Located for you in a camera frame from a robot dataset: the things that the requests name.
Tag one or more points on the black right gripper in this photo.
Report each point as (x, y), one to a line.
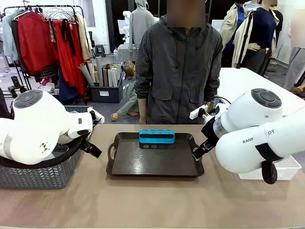
(209, 130)

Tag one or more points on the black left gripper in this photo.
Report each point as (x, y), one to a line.
(85, 143)

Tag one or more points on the person's right forearm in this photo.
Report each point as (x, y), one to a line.
(143, 111)

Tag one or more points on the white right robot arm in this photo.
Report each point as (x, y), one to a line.
(250, 152)

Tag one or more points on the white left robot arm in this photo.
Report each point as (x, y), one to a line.
(35, 124)

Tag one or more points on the small grey plastic basket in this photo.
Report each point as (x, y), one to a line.
(76, 109)

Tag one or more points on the blue test tube rack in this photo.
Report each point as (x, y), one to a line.
(156, 137)

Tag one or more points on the dark brown serving tray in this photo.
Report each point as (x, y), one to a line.
(155, 164)

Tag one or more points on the dark grey storage bin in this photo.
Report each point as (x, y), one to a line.
(107, 94)

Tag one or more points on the large grey plastic basket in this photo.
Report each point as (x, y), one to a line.
(35, 177)

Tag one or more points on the person in grey jacket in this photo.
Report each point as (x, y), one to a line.
(178, 83)

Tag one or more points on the white paper roll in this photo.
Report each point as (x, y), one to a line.
(115, 78)
(110, 78)

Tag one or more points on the brown paper roll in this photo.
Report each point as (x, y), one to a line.
(105, 77)

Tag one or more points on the white table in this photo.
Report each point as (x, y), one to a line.
(238, 83)

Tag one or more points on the slanted grey paper roll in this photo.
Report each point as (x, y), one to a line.
(87, 75)

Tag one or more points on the tall grey paper roll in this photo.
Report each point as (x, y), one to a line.
(99, 71)

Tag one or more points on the red dress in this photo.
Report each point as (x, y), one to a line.
(70, 66)

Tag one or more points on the white plastic basket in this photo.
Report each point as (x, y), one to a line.
(287, 171)

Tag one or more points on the grey step stool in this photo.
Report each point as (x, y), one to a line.
(100, 50)

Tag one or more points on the patterned table cloth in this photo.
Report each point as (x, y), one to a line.
(126, 53)

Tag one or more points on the beige garment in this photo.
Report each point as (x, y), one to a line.
(84, 40)

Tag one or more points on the black clothes rack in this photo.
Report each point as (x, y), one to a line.
(82, 35)

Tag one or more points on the black hanging scarf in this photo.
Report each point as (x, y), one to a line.
(66, 33)

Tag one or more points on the mannequin in grey trousers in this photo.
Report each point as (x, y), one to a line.
(294, 66)

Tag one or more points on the mannequin in beige coat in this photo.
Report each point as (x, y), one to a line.
(232, 26)

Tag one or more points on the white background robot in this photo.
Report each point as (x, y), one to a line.
(127, 26)

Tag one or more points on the mannequin in navy shirt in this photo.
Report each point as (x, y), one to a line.
(263, 31)

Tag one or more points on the mannequin in grey hoodie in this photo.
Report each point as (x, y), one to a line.
(141, 23)

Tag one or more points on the pale grey garment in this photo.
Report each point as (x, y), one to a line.
(9, 38)

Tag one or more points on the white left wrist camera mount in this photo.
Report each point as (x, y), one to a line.
(97, 117)

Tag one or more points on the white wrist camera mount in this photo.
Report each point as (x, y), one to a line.
(97, 117)
(197, 112)

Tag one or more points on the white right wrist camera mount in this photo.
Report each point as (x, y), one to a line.
(197, 112)

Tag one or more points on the black camera gear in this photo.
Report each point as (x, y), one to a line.
(15, 87)

